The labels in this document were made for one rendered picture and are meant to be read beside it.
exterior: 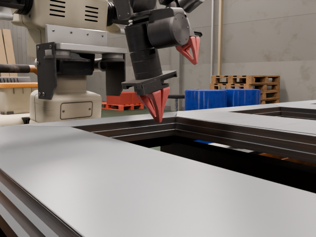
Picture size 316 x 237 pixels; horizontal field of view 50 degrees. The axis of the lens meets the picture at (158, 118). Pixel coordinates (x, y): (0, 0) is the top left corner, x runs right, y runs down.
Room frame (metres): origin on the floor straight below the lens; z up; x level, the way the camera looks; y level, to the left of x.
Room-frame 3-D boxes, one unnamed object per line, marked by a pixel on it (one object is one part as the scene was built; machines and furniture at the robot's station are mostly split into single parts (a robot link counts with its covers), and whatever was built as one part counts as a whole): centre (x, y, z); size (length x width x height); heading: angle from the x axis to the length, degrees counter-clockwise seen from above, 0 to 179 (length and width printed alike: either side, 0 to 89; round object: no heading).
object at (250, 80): (7.25, -1.86, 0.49); 1.39 x 0.99 x 0.99; 136
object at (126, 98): (10.41, 1.22, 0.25); 1.37 x 0.94 x 0.49; 47
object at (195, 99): (4.34, -0.84, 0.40); 1.09 x 0.67 x 0.80; 133
